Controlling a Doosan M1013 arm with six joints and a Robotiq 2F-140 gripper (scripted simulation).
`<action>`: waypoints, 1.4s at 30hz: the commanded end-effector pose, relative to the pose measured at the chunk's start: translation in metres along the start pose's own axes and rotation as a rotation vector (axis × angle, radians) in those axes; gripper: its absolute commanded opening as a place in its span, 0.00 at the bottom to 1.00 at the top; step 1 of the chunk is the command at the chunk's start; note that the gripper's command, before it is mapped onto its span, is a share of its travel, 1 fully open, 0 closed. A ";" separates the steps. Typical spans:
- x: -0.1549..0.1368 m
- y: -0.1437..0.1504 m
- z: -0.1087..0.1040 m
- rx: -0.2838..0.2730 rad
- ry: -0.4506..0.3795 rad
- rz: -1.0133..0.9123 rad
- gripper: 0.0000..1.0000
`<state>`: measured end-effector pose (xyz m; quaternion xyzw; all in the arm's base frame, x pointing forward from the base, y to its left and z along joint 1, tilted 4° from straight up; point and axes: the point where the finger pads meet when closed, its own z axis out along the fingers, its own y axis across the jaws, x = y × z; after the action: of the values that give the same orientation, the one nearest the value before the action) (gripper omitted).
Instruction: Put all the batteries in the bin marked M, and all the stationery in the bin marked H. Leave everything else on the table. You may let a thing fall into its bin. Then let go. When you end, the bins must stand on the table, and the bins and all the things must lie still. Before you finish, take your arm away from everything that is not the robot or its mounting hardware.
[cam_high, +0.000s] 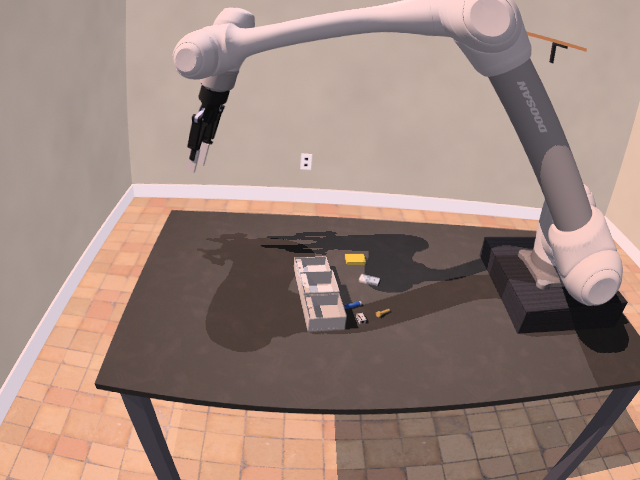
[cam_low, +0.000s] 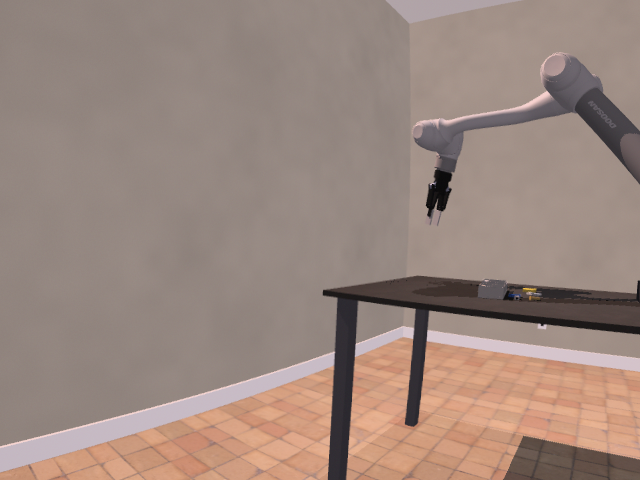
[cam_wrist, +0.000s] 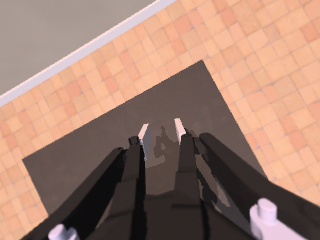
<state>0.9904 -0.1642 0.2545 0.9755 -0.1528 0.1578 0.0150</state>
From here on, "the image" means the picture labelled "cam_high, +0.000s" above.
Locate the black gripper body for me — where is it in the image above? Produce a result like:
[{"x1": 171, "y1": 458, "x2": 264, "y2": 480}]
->
[{"x1": 198, "y1": 86, "x2": 230, "y2": 122}]

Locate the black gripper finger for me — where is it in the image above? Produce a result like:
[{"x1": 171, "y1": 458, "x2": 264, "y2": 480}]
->
[
  {"x1": 186, "y1": 108, "x2": 215, "y2": 172},
  {"x1": 197, "y1": 105, "x2": 225, "y2": 166}
]

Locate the white three-compartment bin rack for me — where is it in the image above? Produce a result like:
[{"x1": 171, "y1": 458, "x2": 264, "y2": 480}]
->
[{"x1": 294, "y1": 257, "x2": 346, "y2": 332}]

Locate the white domino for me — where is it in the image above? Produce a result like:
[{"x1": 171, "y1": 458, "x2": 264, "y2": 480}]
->
[{"x1": 359, "y1": 275, "x2": 380, "y2": 286}]

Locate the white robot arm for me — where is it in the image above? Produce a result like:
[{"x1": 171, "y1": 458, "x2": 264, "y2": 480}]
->
[{"x1": 173, "y1": 0, "x2": 623, "y2": 306}]

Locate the yellow block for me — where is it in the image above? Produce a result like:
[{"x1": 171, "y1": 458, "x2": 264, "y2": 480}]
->
[{"x1": 345, "y1": 254, "x2": 366, "y2": 265}]

